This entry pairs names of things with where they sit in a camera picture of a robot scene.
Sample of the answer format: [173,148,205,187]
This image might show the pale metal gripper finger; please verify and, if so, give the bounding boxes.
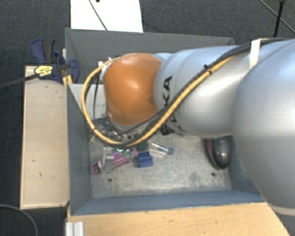
[102,147,115,175]

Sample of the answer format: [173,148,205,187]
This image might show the magenta plastic clip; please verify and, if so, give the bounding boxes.
[91,147,139,176]

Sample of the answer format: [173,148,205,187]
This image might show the blue toy block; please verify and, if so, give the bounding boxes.
[133,150,154,169]

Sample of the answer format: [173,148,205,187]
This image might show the dark green round thing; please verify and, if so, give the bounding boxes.
[137,141,150,152]

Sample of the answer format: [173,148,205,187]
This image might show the clear tube with blue cap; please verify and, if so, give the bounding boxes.
[149,142,175,159]

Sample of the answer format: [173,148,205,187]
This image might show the grey metal bin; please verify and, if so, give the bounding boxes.
[64,28,267,216]

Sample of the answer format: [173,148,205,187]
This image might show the pale wood flat board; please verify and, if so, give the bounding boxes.
[19,65,71,210]

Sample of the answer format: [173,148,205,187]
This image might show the dark grey computer mouse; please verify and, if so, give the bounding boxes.
[205,136,233,170]

